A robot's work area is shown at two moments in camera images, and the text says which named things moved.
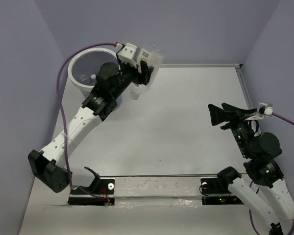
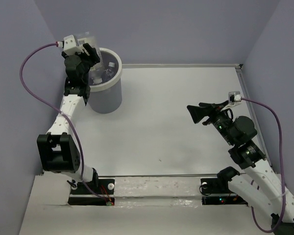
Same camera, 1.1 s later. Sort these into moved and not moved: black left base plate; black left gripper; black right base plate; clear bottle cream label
Moved: black left gripper; clear bottle cream label
Not moved: black right base plate; black left base plate
